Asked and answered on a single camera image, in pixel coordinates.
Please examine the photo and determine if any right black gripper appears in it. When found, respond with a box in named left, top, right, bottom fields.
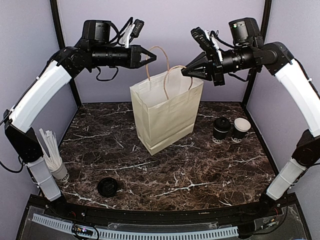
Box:
left=181, top=44, right=257, bottom=85

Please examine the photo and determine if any cream paper bag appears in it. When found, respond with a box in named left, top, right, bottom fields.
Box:
left=129, top=45, right=205, bottom=157

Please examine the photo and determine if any black paper coffee cup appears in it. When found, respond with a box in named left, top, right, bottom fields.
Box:
left=212, top=117, right=231, bottom=144

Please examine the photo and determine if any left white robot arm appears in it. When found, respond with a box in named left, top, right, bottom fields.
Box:
left=3, top=45, right=157, bottom=218

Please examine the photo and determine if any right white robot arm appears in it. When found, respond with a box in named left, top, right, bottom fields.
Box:
left=181, top=42, right=320, bottom=217

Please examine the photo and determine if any white cup with straws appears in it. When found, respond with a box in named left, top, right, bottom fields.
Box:
left=39, top=128, right=70, bottom=183

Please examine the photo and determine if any black plastic cup lid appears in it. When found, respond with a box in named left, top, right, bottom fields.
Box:
left=97, top=177, right=118, bottom=198

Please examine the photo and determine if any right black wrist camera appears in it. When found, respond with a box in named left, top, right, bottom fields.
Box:
left=228, top=17, right=264, bottom=48

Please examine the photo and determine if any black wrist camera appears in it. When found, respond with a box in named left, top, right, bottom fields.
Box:
left=228, top=17, right=264, bottom=48
left=80, top=20, right=119, bottom=45

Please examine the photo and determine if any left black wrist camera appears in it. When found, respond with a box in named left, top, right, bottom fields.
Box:
left=80, top=20, right=119, bottom=45

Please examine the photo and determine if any right black frame post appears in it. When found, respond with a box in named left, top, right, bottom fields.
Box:
left=241, top=0, right=272, bottom=109

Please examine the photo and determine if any black frame post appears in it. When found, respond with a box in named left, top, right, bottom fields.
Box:
left=49, top=0, right=82, bottom=108
left=241, top=0, right=272, bottom=109

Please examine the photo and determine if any left black frame post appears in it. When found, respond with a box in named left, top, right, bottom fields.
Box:
left=49, top=0, right=82, bottom=108

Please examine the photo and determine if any white slotted cable duct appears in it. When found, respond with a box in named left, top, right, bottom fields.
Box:
left=31, top=213, right=239, bottom=240

